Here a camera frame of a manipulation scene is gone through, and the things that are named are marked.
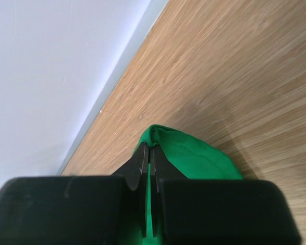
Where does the green t shirt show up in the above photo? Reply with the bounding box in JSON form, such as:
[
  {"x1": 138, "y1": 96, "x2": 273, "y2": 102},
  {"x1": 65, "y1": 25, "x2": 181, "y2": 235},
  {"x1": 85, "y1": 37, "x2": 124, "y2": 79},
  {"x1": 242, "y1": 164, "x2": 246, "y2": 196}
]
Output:
[{"x1": 135, "y1": 125, "x2": 243, "y2": 244}]

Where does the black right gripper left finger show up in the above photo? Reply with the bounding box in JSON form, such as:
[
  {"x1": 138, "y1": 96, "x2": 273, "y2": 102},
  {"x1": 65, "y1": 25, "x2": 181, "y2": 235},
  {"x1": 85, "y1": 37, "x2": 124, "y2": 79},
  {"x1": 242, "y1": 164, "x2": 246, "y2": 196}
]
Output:
[{"x1": 0, "y1": 142, "x2": 147, "y2": 244}]

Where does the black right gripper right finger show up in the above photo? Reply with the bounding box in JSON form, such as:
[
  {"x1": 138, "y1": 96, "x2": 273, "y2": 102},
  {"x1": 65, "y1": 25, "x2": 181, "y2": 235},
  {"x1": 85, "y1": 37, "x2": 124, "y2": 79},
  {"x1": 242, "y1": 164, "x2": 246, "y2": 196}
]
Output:
[{"x1": 150, "y1": 146, "x2": 302, "y2": 244}]

